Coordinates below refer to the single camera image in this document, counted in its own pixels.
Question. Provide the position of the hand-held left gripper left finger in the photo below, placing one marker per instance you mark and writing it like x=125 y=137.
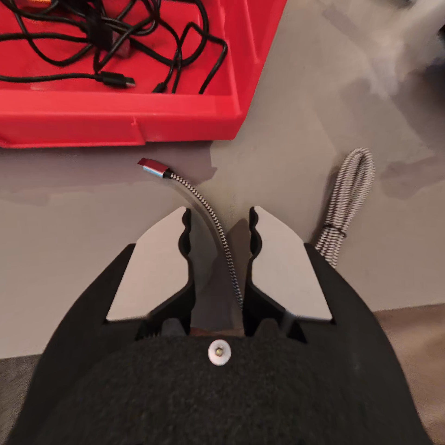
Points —
x=153 y=274

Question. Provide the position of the red plastic bin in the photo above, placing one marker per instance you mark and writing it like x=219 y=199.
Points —
x=104 y=118

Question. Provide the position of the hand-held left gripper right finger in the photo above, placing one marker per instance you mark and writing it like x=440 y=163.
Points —
x=288 y=278

